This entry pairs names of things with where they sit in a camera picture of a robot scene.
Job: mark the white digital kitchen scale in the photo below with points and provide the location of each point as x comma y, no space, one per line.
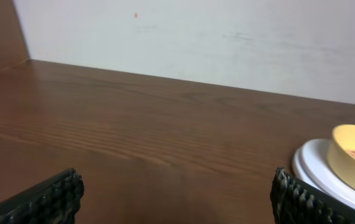
310,164

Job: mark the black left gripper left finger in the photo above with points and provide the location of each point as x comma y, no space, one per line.
56,200

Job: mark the yellow plastic bowl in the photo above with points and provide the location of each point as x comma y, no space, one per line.
340,161

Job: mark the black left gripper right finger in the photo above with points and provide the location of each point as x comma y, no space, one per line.
296,202

